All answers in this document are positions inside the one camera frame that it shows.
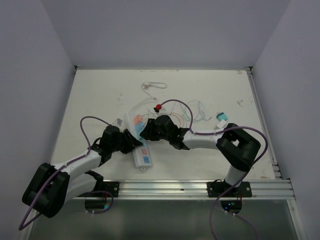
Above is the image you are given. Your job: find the green charging cable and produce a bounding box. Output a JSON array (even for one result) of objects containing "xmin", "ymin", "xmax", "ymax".
[{"xmin": 171, "ymin": 99, "xmax": 215, "ymax": 123}]

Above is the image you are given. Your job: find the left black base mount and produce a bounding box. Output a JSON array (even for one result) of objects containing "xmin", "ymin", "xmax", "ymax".
[{"xmin": 100, "ymin": 181, "xmax": 120, "ymax": 198}]

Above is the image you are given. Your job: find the teal charger plug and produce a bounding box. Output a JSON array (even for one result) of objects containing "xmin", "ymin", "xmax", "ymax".
[{"xmin": 216, "ymin": 112, "xmax": 228, "ymax": 122}]

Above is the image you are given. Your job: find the aluminium rail frame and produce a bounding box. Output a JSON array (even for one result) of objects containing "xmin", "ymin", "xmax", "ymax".
[{"xmin": 65, "ymin": 177, "xmax": 295, "ymax": 201}]

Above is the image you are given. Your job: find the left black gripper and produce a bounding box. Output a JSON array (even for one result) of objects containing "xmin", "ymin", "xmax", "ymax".
[{"xmin": 110, "ymin": 128, "xmax": 143, "ymax": 154}]

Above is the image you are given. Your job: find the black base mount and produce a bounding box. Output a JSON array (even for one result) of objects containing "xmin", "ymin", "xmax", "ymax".
[
  {"xmin": 206, "ymin": 179, "xmax": 253, "ymax": 198},
  {"xmin": 100, "ymin": 181, "xmax": 120, "ymax": 198}
]

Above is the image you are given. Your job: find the white 80W charger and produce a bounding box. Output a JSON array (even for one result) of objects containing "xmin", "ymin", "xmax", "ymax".
[{"xmin": 214, "ymin": 120, "xmax": 228, "ymax": 130}]

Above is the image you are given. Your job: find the white power strip cord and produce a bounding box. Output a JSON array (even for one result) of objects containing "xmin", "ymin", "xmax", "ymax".
[{"xmin": 129, "ymin": 81, "xmax": 168, "ymax": 113}]

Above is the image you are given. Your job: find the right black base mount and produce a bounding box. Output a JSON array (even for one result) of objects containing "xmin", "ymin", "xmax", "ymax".
[{"xmin": 206, "ymin": 179, "xmax": 253, "ymax": 198}]

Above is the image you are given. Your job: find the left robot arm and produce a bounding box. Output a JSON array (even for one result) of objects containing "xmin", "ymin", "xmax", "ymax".
[{"xmin": 22, "ymin": 125, "xmax": 143, "ymax": 218}]

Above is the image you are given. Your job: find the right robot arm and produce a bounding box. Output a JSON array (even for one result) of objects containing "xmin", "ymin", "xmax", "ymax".
[{"xmin": 139, "ymin": 115, "xmax": 261, "ymax": 197}]

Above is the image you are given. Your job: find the orange charger plug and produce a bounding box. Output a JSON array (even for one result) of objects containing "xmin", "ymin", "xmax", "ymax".
[{"xmin": 132, "ymin": 114, "xmax": 143, "ymax": 125}]

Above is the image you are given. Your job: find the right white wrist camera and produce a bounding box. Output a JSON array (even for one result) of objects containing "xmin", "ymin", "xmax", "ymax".
[{"xmin": 153, "ymin": 104, "xmax": 169, "ymax": 117}]

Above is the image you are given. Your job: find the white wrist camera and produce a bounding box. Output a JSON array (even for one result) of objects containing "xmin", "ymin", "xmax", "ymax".
[
  {"xmin": 113, "ymin": 118, "xmax": 124, "ymax": 128},
  {"xmin": 153, "ymin": 104, "xmax": 169, "ymax": 117}
]

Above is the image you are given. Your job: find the blue charger plug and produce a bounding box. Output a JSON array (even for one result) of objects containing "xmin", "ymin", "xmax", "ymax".
[{"xmin": 135, "ymin": 122, "xmax": 144, "ymax": 133}]

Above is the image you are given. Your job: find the green charger plug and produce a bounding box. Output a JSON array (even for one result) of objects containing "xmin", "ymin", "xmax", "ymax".
[{"xmin": 137, "ymin": 133, "xmax": 143, "ymax": 140}]

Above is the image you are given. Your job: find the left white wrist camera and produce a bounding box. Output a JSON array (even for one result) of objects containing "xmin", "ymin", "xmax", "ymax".
[{"xmin": 113, "ymin": 118, "xmax": 124, "ymax": 128}]

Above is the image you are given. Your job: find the white power strip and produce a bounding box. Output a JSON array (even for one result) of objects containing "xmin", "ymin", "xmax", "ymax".
[{"xmin": 124, "ymin": 111, "xmax": 155, "ymax": 171}]

